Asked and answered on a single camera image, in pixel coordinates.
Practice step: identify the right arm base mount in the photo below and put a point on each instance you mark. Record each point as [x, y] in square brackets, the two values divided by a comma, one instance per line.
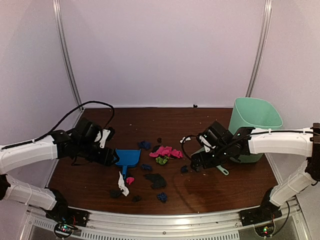
[262, 217]

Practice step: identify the black scrap under pink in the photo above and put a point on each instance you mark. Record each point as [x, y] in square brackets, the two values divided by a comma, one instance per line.
[156, 148]

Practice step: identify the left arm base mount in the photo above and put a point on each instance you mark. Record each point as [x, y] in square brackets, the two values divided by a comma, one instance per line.
[67, 219]

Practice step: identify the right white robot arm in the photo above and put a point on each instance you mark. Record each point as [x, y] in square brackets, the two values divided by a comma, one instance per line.
[220, 144]

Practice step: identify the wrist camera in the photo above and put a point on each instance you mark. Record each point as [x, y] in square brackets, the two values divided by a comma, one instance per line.
[206, 145]
[104, 136]

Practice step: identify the small pink paper scrap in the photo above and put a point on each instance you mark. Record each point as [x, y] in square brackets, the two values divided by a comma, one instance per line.
[130, 180]

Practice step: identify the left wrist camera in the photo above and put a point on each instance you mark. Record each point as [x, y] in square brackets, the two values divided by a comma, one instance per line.
[104, 136]

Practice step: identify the green paper scrap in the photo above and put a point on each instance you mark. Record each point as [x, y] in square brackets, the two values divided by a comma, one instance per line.
[162, 160]

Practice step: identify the aluminium frame post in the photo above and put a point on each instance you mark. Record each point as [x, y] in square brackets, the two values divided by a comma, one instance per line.
[264, 31]
[64, 49]

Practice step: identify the right aluminium frame post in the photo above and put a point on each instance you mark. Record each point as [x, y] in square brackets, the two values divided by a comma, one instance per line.
[264, 31]

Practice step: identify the dark blue scrap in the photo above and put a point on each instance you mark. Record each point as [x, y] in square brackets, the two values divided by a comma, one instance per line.
[144, 145]
[146, 167]
[184, 169]
[162, 197]

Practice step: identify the dark blue scrap front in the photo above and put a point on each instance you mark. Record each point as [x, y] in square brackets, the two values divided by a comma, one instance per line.
[162, 197]

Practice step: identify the small white paper scrap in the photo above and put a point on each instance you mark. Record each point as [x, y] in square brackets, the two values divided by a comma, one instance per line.
[185, 139]

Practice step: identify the left aluminium frame post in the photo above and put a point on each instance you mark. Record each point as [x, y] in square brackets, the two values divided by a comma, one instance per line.
[64, 49]

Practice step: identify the long white paper scrap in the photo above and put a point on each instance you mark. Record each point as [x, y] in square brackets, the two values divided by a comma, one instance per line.
[122, 185]

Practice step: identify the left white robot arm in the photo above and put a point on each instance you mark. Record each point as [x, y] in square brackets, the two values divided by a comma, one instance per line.
[59, 144]

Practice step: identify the front aluminium rail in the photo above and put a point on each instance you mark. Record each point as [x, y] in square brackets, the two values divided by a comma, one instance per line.
[221, 225]

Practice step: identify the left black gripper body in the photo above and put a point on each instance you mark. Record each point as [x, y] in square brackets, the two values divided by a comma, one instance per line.
[86, 151]

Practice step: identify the mint green waste bin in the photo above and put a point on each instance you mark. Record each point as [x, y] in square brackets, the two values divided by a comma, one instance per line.
[254, 112]

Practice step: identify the small black scrap front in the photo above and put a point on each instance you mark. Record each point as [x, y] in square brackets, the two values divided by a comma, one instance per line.
[136, 198]

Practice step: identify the mint green hand brush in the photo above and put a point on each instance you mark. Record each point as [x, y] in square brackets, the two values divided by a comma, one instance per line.
[204, 160]

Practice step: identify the large pink paper scrap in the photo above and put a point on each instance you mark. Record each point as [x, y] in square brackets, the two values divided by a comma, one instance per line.
[167, 151]

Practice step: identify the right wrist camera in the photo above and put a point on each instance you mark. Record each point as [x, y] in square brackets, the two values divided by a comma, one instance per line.
[206, 145]

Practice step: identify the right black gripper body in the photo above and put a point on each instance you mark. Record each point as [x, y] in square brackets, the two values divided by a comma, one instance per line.
[220, 157]

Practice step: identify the large black paper scrap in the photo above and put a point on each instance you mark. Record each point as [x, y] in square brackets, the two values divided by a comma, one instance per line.
[157, 180]

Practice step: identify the blue plastic dustpan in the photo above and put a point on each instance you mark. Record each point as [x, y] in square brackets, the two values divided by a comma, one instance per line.
[127, 158]

